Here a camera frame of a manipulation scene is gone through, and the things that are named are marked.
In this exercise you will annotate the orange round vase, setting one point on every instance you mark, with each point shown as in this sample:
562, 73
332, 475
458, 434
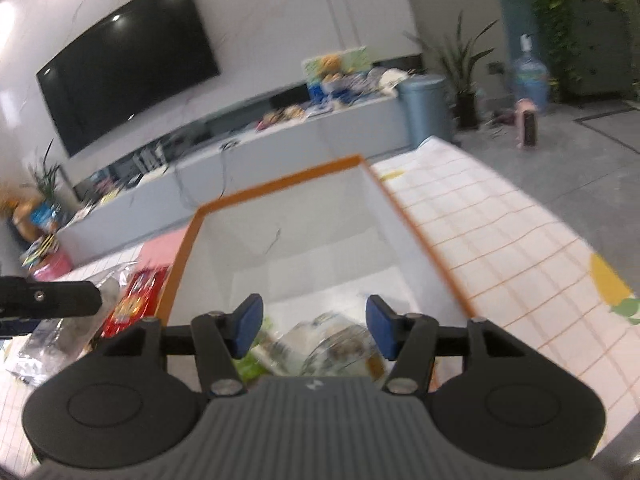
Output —
22, 220

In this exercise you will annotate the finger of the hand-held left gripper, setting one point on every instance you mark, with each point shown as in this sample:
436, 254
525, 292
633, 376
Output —
55, 299

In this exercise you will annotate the blue snack bag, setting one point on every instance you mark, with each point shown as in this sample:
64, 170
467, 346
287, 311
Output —
42, 216

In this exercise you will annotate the pink space heater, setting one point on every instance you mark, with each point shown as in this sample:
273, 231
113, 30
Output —
527, 127

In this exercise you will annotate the pink boxes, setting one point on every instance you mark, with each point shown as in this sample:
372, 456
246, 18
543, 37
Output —
52, 265

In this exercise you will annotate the grey drawer cabinet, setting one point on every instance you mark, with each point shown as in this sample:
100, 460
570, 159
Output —
595, 50

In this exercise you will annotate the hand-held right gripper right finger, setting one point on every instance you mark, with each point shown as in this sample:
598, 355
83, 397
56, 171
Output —
382, 327

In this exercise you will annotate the pink bottle print mat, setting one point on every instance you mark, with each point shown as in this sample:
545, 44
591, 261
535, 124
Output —
160, 250

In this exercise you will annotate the grey round trash can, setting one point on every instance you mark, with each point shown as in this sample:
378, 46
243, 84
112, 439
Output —
425, 110

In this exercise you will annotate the green plant in vase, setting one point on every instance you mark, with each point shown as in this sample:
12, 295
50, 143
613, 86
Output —
47, 180

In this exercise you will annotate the red cartoon snack packet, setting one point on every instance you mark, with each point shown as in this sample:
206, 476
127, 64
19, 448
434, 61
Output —
135, 300

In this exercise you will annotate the clear white snack packet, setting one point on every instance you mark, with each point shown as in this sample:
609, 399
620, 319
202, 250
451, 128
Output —
330, 345

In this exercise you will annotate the grey television console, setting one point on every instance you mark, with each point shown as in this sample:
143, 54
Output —
300, 150

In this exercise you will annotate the green pea snack packet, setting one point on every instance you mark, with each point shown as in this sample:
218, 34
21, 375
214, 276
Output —
252, 367

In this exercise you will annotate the pile of assorted snacks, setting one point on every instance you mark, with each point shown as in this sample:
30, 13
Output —
282, 116

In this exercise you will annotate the blue water jug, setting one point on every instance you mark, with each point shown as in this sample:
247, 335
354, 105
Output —
530, 80

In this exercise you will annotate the orange cardboard box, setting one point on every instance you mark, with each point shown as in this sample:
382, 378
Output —
300, 240

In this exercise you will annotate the white and green snack packet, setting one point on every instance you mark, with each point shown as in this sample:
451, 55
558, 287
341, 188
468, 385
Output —
45, 350

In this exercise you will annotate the black wall television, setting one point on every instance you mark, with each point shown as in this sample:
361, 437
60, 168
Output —
125, 60

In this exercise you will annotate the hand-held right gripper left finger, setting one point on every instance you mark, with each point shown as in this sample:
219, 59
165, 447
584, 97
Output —
247, 325

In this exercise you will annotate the potted long-leaf plant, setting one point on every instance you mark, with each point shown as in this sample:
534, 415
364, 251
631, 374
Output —
467, 110

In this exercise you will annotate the white antenna router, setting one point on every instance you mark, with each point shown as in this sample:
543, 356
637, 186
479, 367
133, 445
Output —
150, 157

